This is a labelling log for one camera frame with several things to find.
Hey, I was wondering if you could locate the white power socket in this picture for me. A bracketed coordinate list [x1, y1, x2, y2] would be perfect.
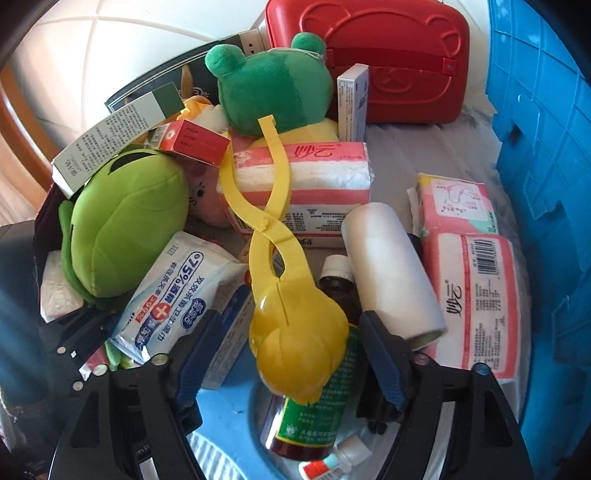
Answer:
[240, 28, 269, 61]

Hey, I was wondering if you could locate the light green frog plush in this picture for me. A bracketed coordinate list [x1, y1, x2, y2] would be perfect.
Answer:
[59, 143, 190, 310]

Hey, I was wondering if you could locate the red white ointment tube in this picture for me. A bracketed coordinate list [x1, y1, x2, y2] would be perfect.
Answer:
[298, 457, 345, 480]

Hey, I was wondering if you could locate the pink plush toy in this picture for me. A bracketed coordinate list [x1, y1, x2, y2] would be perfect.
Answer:
[185, 161, 232, 229]

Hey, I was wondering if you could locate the narrow white box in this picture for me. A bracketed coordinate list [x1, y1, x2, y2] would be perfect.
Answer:
[337, 65, 371, 141]

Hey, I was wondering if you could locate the pink sanitary pad packet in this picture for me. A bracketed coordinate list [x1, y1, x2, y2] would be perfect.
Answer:
[406, 173, 502, 238]

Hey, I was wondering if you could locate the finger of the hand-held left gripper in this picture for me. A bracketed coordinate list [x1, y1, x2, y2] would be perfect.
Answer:
[44, 305, 112, 393]

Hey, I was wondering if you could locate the red white medicine box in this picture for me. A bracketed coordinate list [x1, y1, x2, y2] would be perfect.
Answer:
[148, 119, 232, 166]

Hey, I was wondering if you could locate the curved wooden frame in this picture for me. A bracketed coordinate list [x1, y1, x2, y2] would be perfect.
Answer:
[0, 60, 61, 195]

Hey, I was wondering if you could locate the white blue wipes pack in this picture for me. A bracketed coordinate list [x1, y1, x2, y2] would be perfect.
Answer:
[108, 231, 250, 365]

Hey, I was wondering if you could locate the large pink tissue pack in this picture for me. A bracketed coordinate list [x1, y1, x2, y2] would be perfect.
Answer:
[224, 141, 374, 247]

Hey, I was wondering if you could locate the white paper roll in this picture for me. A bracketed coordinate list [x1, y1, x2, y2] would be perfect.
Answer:
[341, 202, 448, 352]

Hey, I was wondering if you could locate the yellow plastic duck clip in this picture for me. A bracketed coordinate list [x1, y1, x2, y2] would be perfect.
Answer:
[221, 116, 349, 407]

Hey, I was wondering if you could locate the blue plastic crate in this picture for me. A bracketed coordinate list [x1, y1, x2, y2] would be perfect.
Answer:
[485, 0, 591, 462]

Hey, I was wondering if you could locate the white green carton box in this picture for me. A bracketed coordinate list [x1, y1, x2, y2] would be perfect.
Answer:
[51, 85, 184, 200]

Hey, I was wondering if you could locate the white embossed tissue paper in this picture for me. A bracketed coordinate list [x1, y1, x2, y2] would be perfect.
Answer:
[39, 251, 88, 324]

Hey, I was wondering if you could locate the brown green-label medicine bottle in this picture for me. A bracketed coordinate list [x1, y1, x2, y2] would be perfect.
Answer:
[265, 323, 365, 462]

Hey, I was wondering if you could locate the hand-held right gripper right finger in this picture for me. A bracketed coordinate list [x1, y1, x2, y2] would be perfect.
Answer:
[358, 310, 532, 480]

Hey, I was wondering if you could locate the red mini suitcase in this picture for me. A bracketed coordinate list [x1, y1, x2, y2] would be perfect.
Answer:
[265, 0, 472, 124]

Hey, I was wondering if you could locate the small brown white-cap bottle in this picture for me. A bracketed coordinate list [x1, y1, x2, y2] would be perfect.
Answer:
[318, 255, 363, 324]

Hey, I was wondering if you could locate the black box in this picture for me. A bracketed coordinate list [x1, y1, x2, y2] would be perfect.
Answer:
[105, 34, 245, 116]

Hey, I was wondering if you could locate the dark green frog plush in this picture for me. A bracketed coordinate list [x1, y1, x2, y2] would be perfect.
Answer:
[204, 32, 334, 138]

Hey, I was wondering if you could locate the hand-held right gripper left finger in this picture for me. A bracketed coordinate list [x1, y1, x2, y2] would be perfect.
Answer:
[51, 309, 223, 480]

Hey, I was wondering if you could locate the white blue medicine box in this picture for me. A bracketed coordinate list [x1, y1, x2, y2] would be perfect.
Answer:
[203, 284, 254, 391]

